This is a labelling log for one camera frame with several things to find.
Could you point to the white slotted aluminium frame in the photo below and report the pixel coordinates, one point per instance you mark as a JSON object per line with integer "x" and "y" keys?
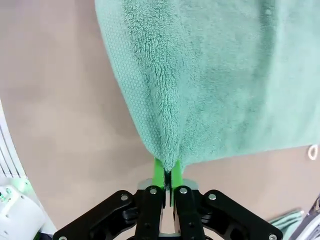
{"x": 10, "y": 150}

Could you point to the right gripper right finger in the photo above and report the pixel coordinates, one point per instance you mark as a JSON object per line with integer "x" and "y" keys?
{"x": 195, "y": 212}

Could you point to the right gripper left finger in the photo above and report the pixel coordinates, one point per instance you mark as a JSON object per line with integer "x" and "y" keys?
{"x": 140, "y": 212}

